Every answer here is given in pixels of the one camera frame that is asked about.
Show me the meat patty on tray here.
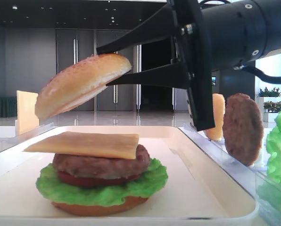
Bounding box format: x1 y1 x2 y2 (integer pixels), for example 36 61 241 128
52 145 150 179

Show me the upright brown meat patty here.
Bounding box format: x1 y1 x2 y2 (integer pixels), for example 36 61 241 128
223 93 264 166

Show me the upright green lettuce leaf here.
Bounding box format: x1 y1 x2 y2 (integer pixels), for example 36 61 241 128
257 100 281 226

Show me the bun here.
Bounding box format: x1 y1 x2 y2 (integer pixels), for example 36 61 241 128
35 53 132 120
204 93 225 140
51 196 148 217

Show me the lettuce leaf on tray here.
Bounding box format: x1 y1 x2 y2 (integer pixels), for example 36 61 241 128
35 158 168 207

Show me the tomato slice in burger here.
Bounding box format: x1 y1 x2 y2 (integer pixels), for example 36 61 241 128
57 171 142 188

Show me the cheese slice on burger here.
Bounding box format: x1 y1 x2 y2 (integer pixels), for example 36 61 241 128
24 131 139 160

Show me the upright cheese slice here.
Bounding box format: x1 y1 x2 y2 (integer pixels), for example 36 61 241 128
16 90 39 135

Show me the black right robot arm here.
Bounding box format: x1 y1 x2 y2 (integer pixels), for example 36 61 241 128
97 0 281 131

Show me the cream rectangular tray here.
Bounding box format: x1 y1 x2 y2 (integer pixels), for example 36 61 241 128
0 126 259 226

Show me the clear long rail right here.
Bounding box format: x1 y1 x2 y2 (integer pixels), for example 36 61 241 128
180 124 281 226

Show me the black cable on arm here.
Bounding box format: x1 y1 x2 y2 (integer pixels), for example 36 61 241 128
233 63 281 84

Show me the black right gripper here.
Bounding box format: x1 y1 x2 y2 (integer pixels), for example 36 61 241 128
96 0 215 131

